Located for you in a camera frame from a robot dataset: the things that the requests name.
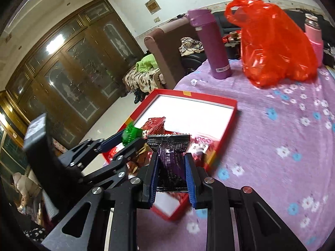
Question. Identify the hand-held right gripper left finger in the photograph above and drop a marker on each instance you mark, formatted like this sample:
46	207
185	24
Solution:
154	180

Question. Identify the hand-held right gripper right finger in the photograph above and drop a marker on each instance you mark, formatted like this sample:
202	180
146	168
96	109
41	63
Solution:
190	185

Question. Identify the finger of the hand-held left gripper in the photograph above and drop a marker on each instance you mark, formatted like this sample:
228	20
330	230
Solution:
112	141
132	150

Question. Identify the green candy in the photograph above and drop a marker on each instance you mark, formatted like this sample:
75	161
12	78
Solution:
130	134

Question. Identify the black purple snack packet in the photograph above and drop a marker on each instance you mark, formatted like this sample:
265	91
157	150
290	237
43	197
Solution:
170	159

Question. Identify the shallow red cardboard box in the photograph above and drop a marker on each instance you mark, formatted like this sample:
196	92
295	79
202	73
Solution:
196	109

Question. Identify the brown gold snack packet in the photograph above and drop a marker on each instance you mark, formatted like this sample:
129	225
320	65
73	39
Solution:
138	160

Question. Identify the red snack packet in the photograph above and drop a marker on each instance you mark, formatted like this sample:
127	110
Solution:
154	125

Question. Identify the red white candy wrappers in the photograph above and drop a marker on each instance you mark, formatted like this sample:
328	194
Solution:
201	146

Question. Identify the dark shoes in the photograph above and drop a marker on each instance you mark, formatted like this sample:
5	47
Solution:
139	96

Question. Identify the brown patterned blanket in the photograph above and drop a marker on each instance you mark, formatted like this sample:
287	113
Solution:
142	79

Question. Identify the wooden glass-door cabinet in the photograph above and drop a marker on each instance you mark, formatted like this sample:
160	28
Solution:
78	70

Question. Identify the purple floral tablecloth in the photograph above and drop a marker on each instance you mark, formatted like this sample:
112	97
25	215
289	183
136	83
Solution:
261	149

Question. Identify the green jacket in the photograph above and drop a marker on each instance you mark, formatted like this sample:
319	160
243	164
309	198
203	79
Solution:
146	62

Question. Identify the black leather sofa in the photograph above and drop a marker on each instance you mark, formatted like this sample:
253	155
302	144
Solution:
189	63

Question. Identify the brown armchair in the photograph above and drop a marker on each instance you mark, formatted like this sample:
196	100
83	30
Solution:
165	49

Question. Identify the purple thermos bottle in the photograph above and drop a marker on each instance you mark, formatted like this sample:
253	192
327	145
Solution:
209	47

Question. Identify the red plastic bag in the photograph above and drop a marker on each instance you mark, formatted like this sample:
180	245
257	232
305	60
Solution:
269	47

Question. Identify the pink thermos bottle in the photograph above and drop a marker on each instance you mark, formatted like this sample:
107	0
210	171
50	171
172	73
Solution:
314	39

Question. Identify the yellow wall plaque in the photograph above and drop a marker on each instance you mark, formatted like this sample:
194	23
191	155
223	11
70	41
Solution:
152	5

